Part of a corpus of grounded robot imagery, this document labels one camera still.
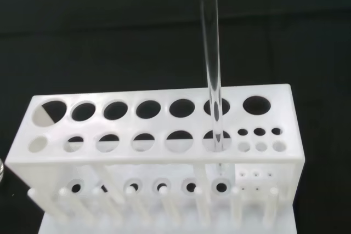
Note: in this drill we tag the white test tube rack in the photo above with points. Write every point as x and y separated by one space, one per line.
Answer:
164 160

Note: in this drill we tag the small clear glass beaker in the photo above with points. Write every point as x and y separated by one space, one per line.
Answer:
1 171

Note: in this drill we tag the black bench cloth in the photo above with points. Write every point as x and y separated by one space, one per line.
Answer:
82 25

